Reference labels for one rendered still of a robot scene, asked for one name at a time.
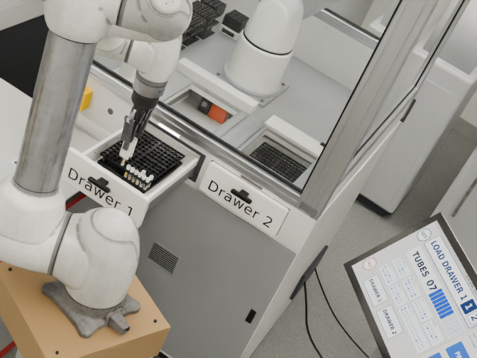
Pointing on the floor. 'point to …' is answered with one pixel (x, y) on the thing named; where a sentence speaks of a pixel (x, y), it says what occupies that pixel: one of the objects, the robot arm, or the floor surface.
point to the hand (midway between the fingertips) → (128, 147)
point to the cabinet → (219, 269)
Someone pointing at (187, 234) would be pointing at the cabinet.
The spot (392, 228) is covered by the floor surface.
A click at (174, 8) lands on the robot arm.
